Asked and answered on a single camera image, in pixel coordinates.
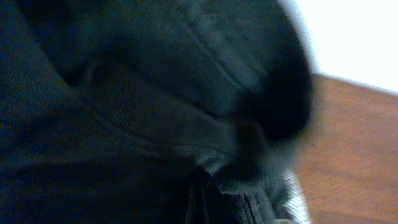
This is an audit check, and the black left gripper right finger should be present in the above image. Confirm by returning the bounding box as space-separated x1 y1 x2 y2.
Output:
200 181 217 224

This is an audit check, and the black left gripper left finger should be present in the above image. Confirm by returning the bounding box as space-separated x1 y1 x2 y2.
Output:
185 182 196 224

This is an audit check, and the dark green t-shirt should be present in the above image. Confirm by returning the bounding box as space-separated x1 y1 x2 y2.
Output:
1 1 312 223

